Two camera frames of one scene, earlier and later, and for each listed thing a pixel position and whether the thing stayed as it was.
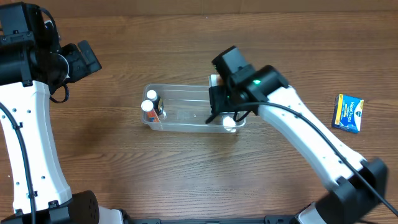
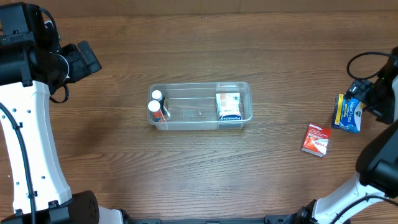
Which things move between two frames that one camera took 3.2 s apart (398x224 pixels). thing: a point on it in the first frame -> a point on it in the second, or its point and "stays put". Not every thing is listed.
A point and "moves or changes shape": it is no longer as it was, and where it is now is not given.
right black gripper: (218, 99) -> (359, 91)
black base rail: (267, 219) stays put
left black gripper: (83, 61) stays put
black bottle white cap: (158, 102) moves or changes shape
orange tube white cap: (147, 106) -> (154, 106)
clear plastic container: (186, 108) stays put
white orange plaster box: (216, 80) moves or changes shape
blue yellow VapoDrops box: (348, 112) stays put
